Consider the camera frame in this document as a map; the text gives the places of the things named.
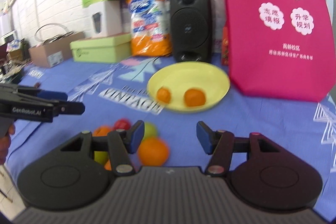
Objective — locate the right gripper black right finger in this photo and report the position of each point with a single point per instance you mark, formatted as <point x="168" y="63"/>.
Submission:
<point x="222" y="144"/>

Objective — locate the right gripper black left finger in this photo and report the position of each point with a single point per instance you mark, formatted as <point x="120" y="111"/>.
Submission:
<point x="118" y="143"/>

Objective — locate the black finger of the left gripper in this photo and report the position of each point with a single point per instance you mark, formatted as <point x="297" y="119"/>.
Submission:
<point x="43" y="94"/>
<point x="67" y="108"/>

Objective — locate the small red tomato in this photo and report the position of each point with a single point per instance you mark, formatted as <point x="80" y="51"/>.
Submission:
<point x="122" y="124"/>

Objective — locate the orange with green stem spot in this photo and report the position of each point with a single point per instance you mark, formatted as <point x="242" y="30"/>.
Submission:
<point x="102" y="131"/>

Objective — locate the yellow-orange round fruit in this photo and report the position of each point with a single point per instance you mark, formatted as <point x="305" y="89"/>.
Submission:
<point x="107" y="166"/>

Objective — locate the large orange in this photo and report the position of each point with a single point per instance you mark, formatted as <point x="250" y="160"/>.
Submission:
<point x="153" y="152"/>

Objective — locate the small green mango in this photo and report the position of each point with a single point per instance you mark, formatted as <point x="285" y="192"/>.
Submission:
<point x="150" y="131"/>

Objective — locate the person's left hand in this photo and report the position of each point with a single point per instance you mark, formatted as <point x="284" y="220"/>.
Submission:
<point x="5" y="143"/>

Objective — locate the large green mango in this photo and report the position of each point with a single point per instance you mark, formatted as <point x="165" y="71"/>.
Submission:
<point x="101" y="157"/>

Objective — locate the brown cardboard box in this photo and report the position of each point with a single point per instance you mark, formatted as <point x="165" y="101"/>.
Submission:
<point x="51" y="54"/>

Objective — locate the blue printed tablecloth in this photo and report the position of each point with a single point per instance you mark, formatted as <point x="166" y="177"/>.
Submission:
<point x="114" y="91"/>

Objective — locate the cluttered electronics pile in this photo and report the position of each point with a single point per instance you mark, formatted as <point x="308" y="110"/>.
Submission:
<point x="14" y="57"/>

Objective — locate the mandarin orange in plate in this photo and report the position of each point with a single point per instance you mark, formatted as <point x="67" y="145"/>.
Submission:
<point x="194" y="97"/>

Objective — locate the small orange kumquat in plate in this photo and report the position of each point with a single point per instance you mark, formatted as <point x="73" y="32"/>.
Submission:
<point x="163" y="95"/>

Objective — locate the light green shoe box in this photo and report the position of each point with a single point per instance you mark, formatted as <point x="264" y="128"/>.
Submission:
<point x="110" y="49"/>

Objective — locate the yellow plastic plate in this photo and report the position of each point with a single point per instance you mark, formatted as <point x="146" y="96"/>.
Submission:
<point x="181" y="77"/>

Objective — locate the white cup box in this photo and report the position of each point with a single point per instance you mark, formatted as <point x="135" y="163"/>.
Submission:
<point x="105" y="18"/>

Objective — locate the red fruit carton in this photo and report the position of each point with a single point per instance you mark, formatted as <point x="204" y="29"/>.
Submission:
<point x="225" y="46"/>

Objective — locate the pink tote bag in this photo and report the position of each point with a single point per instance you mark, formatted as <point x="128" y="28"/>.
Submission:
<point x="281" y="48"/>

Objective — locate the orange paper cup pack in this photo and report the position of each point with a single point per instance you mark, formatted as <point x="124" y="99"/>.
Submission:
<point x="149" y="28"/>

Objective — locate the black speaker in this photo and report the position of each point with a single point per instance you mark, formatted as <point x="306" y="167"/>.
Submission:
<point x="191" y="30"/>

